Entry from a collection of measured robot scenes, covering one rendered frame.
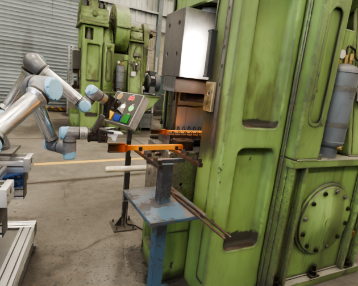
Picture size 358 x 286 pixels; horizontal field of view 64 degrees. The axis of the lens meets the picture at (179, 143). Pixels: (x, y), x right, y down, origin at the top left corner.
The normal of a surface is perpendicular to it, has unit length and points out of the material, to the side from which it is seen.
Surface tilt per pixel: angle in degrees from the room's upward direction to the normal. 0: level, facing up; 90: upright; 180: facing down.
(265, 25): 89
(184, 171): 90
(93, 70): 89
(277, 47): 89
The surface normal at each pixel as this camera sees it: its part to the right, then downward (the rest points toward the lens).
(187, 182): 0.42, 0.24
